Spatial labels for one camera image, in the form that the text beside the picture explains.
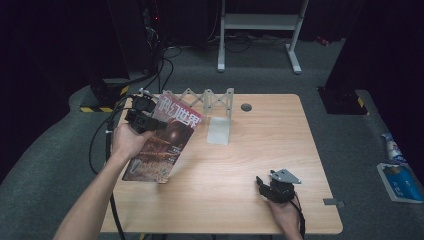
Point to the black equipment tower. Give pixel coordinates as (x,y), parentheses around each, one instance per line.
(136,36)

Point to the person's left hand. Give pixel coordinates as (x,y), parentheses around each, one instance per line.
(128,141)

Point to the grey tape strip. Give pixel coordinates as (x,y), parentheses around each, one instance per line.
(333,202)

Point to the red cover magazine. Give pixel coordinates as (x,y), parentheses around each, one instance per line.
(166,146)

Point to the grey expandable book rack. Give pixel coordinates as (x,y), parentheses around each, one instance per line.
(218,130)

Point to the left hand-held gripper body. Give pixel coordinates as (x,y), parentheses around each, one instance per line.
(141,115)

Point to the white metal stand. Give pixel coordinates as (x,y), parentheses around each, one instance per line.
(260,21)

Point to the person's right hand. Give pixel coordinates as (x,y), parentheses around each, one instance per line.
(285,215)

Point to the black base with yellow stripes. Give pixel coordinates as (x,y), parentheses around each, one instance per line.
(108,96)
(343,101)

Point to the white and blue bottle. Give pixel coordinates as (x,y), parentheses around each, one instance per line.
(392,150)

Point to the small red object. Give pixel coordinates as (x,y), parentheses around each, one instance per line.
(322,40)

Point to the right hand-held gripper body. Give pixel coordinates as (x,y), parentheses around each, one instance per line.
(281,188)

